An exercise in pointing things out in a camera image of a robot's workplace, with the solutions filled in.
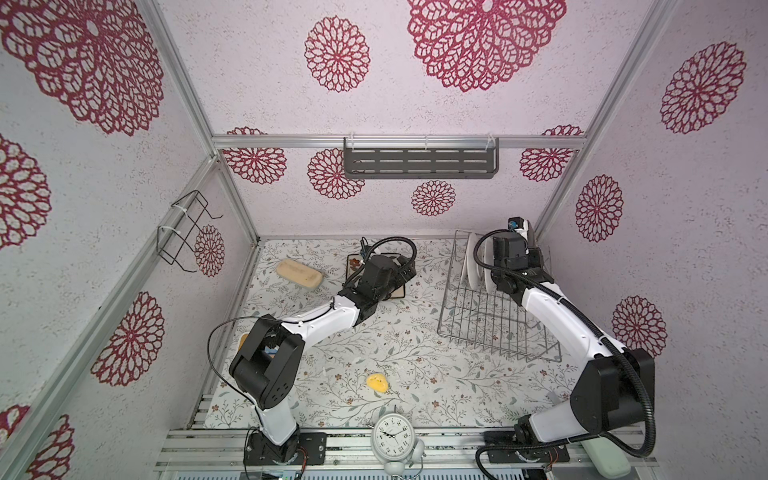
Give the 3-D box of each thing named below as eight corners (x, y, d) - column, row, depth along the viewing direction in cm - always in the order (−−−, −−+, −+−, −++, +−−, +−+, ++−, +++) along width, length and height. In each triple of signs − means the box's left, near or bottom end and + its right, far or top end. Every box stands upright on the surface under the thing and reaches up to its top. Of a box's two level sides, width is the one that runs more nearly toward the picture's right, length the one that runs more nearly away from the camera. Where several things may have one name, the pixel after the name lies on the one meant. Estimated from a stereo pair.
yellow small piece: (366, 392, 85) (366, 388, 82) (367, 377, 87) (366, 373, 85) (388, 392, 85) (388, 388, 82) (388, 377, 87) (388, 373, 85)
